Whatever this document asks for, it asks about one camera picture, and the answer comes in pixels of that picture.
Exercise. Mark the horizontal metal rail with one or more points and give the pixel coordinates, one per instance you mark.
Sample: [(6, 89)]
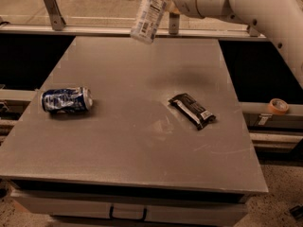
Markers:
[(226, 35)]

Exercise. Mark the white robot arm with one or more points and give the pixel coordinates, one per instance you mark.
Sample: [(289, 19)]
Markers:
[(280, 21)]

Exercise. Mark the clear plastic water bottle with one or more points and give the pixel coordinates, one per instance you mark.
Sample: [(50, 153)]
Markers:
[(147, 21)]

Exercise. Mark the crushed blue soda can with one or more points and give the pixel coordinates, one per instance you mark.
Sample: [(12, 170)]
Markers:
[(67, 100)]

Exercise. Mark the orange tape roll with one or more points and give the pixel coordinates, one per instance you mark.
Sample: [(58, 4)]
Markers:
[(278, 106)]

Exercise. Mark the black snack bar wrapper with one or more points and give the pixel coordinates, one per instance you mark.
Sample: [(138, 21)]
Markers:
[(192, 110)]

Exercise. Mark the grey drawer with black handle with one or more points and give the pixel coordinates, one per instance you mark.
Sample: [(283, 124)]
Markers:
[(75, 209)]

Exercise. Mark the left metal rail bracket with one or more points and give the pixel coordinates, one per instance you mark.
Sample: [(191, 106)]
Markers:
[(56, 20)]

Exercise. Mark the middle metal rail bracket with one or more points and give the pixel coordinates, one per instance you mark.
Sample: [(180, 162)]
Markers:
[(174, 20)]

